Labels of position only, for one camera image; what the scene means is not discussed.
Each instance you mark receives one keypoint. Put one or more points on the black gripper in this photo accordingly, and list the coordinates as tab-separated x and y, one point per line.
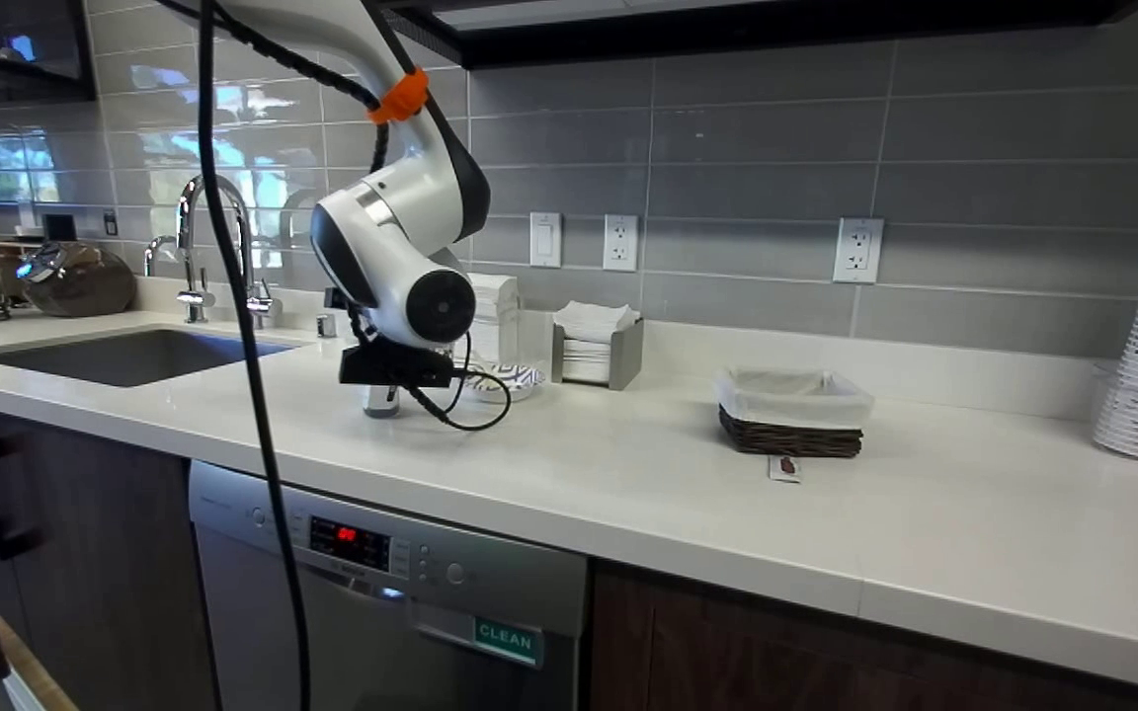
397	366

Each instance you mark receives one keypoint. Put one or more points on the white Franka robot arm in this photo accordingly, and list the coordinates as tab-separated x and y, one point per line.
383	223

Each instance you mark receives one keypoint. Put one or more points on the small blue patterned bowl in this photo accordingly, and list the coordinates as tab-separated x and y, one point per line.
521	382

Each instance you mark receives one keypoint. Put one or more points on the chrome kitchen faucet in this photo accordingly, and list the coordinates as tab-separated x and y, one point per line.
241	252

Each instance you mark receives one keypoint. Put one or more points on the metal napkin holder with napkins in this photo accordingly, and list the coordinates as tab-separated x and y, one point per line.
592	349

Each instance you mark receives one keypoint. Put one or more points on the stainless steel dishwasher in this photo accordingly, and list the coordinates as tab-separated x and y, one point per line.
383	593

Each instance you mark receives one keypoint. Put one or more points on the small chrome side tap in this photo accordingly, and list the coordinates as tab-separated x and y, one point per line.
160	259

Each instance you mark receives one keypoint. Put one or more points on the steel sink basin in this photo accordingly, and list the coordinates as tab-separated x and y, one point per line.
121	358

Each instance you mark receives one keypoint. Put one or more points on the dark basket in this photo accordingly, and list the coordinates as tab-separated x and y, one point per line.
75	277

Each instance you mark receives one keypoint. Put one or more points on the dark wood lower cabinet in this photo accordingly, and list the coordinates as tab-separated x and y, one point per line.
81	568
793	658

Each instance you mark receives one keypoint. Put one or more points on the black tray with white liner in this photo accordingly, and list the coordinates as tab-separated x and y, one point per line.
793	407

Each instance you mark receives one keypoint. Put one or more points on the dark upper cabinet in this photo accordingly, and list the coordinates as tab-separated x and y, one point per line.
2	40
727	25

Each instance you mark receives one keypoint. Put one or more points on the white wall outlet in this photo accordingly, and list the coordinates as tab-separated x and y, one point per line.
616	242
541	237
860	252

